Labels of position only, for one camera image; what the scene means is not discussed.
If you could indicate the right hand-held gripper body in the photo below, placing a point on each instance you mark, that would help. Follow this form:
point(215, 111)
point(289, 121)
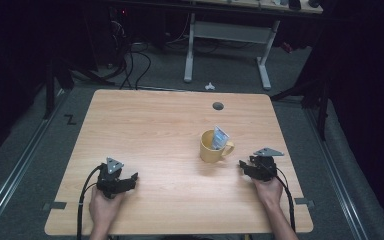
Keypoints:
point(265, 166)

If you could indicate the grey tape strip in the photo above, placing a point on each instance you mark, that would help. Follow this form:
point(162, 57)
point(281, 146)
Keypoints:
point(305, 202)
point(55, 206)

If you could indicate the white blue sachet packet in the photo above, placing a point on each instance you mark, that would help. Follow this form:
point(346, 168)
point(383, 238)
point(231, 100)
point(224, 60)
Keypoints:
point(219, 138)

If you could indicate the person's left hand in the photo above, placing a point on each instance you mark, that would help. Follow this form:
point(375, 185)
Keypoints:
point(103, 208)

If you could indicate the white paper scrap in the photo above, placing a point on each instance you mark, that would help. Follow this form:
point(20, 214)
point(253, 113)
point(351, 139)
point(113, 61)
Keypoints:
point(209, 87)

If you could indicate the metal floor rail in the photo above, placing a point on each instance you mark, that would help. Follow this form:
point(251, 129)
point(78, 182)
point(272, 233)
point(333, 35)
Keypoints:
point(16, 170)
point(338, 173)

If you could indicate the white table frame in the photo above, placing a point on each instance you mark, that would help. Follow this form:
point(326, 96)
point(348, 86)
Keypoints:
point(230, 31)

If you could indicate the black tape mark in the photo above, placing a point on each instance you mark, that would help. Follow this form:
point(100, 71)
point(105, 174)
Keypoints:
point(70, 119)

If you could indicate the yellow mug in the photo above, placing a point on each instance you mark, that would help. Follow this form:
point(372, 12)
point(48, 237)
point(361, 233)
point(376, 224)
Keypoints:
point(211, 153)

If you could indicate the black metal stand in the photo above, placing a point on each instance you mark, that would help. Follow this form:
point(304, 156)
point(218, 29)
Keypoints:
point(50, 86)
point(321, 106)

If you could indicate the dark computer tower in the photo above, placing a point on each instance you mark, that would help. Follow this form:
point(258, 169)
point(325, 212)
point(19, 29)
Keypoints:
point(118, 33)

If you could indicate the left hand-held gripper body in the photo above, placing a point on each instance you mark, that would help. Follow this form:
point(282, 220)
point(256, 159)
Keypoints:
point(108, 183)

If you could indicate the person's right hand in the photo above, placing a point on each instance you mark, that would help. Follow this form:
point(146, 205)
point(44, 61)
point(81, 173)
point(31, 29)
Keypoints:
point(268, 191)

